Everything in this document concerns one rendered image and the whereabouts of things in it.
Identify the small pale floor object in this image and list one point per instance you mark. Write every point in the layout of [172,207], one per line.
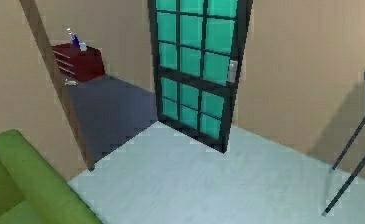
[70,82]

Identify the small white cup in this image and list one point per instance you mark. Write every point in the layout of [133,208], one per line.
[83,47]

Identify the dark red chest of drawers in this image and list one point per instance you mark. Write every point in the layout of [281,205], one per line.
[81,63]

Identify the grey chair with black legs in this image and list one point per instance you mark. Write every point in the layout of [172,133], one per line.
[356,150]

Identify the black door with green panes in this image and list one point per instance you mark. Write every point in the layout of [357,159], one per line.
[191,63]

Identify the green sofa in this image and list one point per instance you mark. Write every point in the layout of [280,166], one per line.
[30,186]

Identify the blue spray bottle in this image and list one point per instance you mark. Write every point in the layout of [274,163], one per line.
[74,39]

